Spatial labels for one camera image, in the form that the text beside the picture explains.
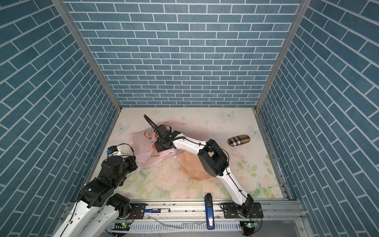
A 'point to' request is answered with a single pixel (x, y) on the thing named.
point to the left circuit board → (120, 226)
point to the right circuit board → (250, 224)
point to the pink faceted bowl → (192, 168)
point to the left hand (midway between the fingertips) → (140, 156)
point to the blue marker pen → (157, 210)
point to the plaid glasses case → (239, 140)
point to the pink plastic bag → (145, 155)
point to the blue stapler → (208, 198)
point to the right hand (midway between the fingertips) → (159, 146)
